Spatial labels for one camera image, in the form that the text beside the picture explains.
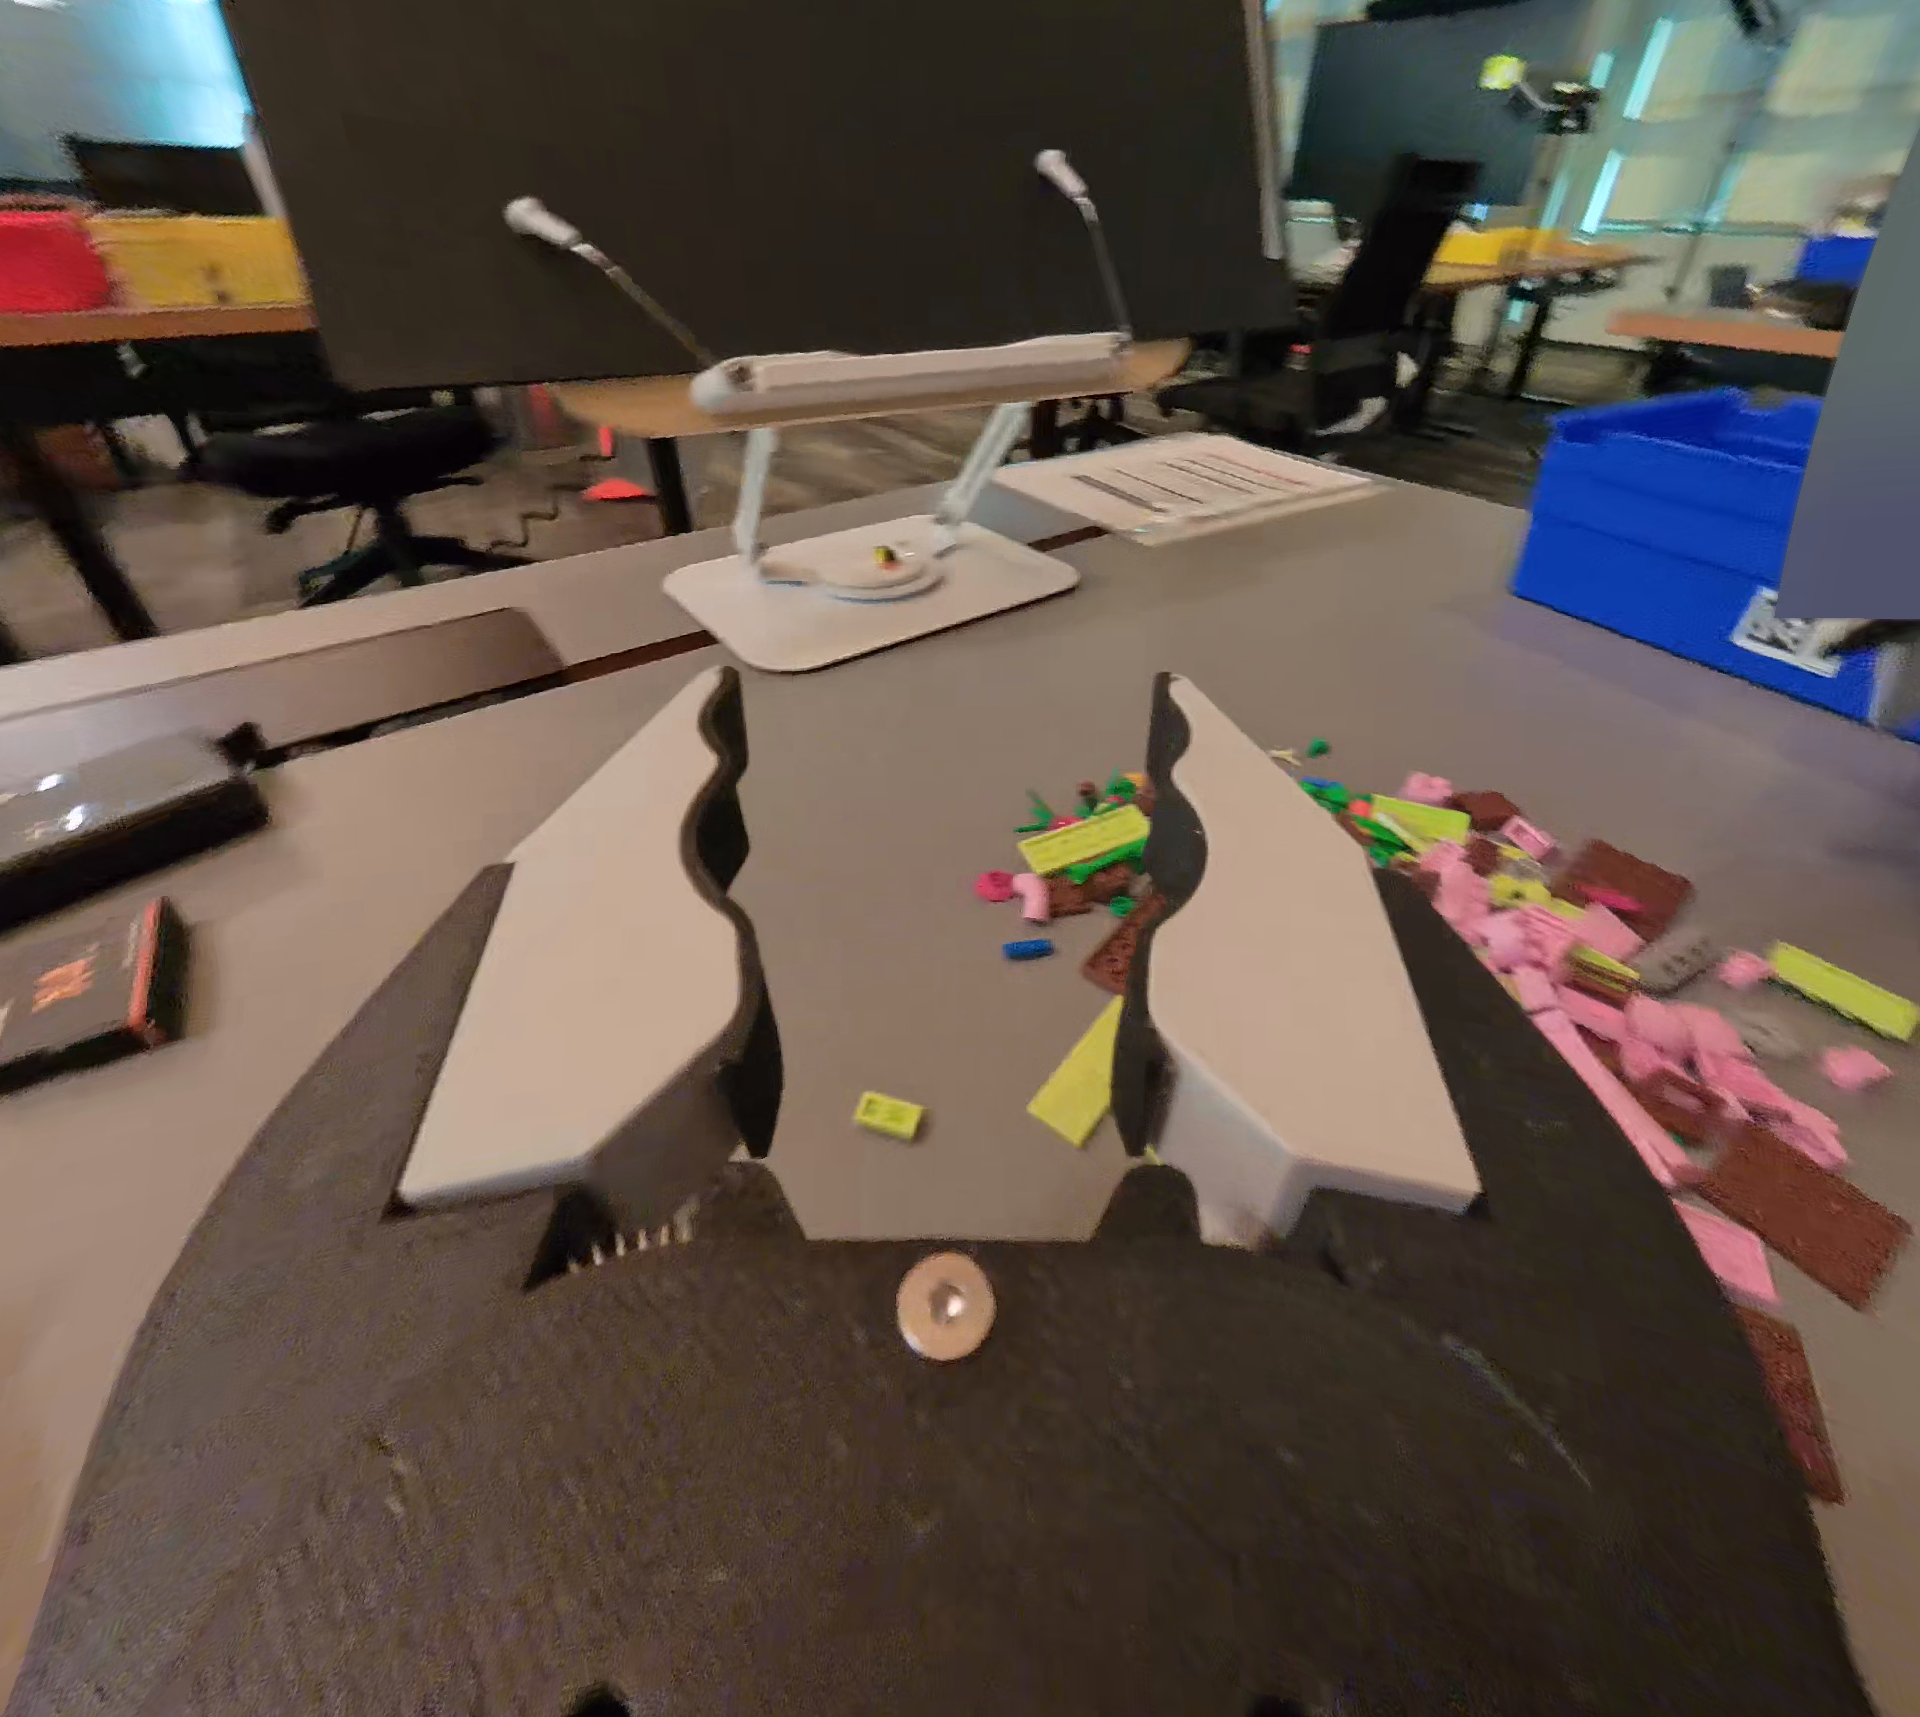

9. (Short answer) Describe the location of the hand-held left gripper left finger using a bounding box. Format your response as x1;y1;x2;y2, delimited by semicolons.
395;668;786;1209

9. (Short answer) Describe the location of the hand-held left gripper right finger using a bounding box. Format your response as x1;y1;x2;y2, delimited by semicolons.
1108;671;1485;1247

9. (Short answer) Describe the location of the pile of mixed toy bricks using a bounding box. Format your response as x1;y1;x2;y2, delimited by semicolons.
976;741;1920;1499

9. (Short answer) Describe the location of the brown square studded plate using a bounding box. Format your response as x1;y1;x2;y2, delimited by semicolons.
1694;1121;1909;1308
1559;840;1691;939
1738;1301;1847;1499

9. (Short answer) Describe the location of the brown rectangular plate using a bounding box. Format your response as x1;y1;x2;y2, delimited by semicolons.
1083;891;1172;995

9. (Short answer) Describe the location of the lime smooth tile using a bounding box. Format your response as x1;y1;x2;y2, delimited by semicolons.
1027;999;1127;1149

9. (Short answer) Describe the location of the white stand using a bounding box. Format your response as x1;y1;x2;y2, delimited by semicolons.
504;149;1194;671

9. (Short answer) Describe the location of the printed paper sheet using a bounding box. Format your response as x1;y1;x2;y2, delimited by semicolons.
990;434;1381;542

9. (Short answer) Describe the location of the long flat black device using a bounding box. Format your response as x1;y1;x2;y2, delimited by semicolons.
0;732;270;930

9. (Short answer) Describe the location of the black box orange mark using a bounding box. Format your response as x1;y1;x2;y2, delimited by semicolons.
0;897;189;1098

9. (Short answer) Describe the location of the black office chair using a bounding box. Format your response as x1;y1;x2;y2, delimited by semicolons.
1162;153;1485;460
193;405;504;603

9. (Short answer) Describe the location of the blue plastic bin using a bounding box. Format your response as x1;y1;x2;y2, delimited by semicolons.
1513;390;1920;738

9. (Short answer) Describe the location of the yellow storage bin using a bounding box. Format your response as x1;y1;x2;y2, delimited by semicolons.
230;216;312;307
86;216;164;307
157;216;241;307

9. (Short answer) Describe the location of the wooden office desk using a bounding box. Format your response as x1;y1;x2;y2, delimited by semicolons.
0;307;324;637

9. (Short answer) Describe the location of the black monitor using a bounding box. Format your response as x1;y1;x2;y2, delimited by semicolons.
1289;0;1599;220

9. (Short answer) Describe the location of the red bin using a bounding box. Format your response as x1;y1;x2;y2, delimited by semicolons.
0;208;113;310

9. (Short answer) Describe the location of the large black panel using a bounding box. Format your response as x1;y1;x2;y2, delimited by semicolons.
149;0;1299;395

